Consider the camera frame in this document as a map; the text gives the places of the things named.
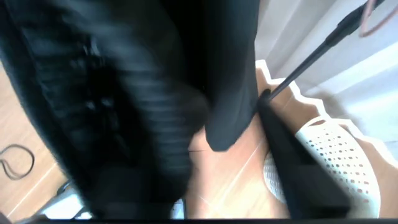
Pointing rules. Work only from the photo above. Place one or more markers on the beige curtain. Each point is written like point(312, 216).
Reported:
point(357, 68)

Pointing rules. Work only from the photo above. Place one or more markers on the black clothes rack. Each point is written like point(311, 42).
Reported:
point(335, 34)

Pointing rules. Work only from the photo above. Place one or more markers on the white laundry basket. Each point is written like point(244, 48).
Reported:
point(342, 155)

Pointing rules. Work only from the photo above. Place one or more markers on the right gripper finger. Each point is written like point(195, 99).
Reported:
point(298, 174)

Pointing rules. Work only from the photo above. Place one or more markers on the pink clothes hanger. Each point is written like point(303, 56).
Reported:
point(363, 21)

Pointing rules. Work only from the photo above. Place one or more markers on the black shorts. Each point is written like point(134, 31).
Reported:
point(124, 93)

